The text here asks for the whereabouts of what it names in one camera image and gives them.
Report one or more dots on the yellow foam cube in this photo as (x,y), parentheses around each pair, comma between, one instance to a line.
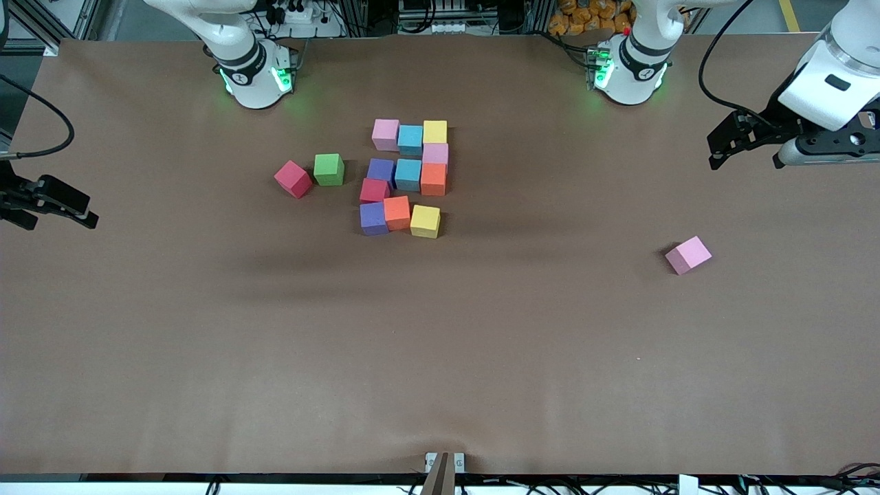
(434,131)
(425,221)

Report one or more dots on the red foam cube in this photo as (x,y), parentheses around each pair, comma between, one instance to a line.
(293,180)
(373,190)

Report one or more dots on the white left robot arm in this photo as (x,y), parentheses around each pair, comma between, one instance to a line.
(835,75)

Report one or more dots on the pink foam cube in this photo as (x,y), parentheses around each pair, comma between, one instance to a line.
(687,255)
(386,135)
(436,153)

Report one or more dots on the orange packets pile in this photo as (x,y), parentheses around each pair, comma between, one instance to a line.
(584,17)

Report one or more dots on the orange foam cube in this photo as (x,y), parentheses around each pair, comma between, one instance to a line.
(397,212)
(433,181)

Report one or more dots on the brown table cover sheet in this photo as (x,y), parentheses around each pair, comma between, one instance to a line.
(440,385)

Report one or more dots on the purple foam cube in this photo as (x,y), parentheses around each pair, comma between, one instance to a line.
(373,218)
(380,169)

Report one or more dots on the green foam cube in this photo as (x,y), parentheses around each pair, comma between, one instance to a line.
(328,170)

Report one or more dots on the white electrical box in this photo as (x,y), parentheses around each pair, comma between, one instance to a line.
(447,27)

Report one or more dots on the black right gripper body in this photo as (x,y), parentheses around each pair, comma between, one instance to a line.
(15,195)

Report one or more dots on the white power strip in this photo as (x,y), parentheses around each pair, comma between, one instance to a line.
(306,27)

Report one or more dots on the cyan foam cube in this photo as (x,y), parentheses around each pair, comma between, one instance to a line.
(408,174)
(410,139)

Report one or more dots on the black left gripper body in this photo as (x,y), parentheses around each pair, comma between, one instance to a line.
(775,121)

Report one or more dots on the aluminium frame profile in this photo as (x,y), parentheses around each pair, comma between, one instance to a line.
(837,36)
(31,24)

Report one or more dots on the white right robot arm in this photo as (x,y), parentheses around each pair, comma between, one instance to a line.
(251,79)

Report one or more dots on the silver bracket with brown post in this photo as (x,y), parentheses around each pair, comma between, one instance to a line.
(443,474)

